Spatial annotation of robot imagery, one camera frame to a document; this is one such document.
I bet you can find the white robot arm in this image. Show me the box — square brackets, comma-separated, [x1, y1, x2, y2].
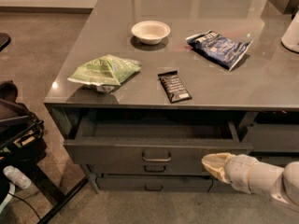
[201, 152, 299, 218]

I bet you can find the green chip bag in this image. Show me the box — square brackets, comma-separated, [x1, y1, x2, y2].
[68, 54, 141, 86]

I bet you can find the grey top drawer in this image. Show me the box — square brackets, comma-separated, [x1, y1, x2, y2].
[64, 119, 252, 169]

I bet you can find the blue chip bag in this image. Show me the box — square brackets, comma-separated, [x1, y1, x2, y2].
[186, 31, 251, 71]

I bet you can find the grey cabinet counter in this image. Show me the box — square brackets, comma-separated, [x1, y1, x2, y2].
[43, 0, 299, 194]

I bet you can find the black bag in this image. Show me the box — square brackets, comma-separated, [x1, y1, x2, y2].
[0, 80, 47, 167]

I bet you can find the white plastic bottle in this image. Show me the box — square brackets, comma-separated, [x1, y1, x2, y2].
[3, 166, 31, 189]

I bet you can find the black chair edge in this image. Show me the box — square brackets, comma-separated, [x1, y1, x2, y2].
[0, 33, 11, 51]

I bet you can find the black snack bar wrapper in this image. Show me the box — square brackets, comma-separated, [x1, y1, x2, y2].
[158, 71, 192, 103]

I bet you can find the black cable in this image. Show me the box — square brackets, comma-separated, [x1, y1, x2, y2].
[6, 191, 43, 221]

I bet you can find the grey middle drawer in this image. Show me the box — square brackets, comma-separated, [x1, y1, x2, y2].
[90, 164, 209, 176]

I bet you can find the white paper bowl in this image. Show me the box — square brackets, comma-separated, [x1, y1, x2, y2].
[131, 21, 170, 45]

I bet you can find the grey bottom drawer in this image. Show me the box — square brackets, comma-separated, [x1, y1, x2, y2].
[96, 175, 234, 193]

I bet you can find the grey right drawer stack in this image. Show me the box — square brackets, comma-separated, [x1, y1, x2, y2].
[239, 111, 299, 166]

